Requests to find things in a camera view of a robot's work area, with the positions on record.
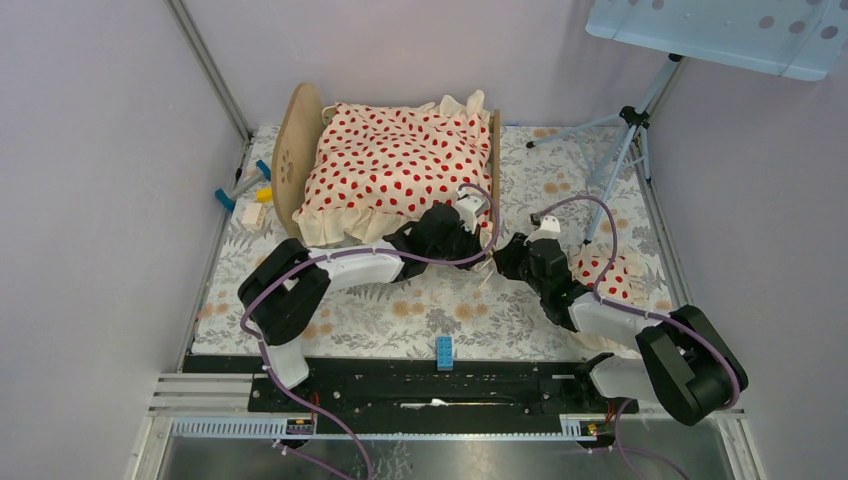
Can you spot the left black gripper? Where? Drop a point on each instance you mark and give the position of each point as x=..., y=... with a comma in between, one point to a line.
x=472, y=245

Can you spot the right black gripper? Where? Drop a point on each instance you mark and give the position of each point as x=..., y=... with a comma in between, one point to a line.
x=506, y=258

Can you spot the large strawberry print cushion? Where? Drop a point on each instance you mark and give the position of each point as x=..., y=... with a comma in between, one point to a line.
x=377, y=168

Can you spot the wooden pet bed frame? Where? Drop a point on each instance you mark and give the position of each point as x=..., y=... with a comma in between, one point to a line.
x=294, y=152

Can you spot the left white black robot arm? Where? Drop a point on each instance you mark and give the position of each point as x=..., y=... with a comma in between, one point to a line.
x=282, y=295

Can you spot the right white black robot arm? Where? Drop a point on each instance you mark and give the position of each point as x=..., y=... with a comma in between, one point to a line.
x=683, y=364

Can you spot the small strawberry print pillow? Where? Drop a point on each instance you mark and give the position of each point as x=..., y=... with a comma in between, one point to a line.
x=622, y=283

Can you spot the floral table mat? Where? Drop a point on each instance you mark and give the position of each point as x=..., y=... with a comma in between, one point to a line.
x=487, y=316

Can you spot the blue toy brick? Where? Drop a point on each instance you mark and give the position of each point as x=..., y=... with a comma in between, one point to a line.
x=444, y=353

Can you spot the grey tripod stand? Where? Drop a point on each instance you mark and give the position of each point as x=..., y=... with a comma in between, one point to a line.
x=629, y=149

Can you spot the yellow toy block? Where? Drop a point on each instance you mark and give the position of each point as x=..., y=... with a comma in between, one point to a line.
x=264, y=195

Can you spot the beige wooden toy block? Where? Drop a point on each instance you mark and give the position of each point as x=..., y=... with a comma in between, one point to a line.
x=254, y=216

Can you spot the light blue perforated tray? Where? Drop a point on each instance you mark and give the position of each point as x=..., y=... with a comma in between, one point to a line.
x=795, y=39

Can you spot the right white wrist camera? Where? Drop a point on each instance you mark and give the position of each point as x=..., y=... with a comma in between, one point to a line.
x=548, y=228

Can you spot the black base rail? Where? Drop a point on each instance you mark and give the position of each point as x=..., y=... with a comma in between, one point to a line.
x=412, y=397

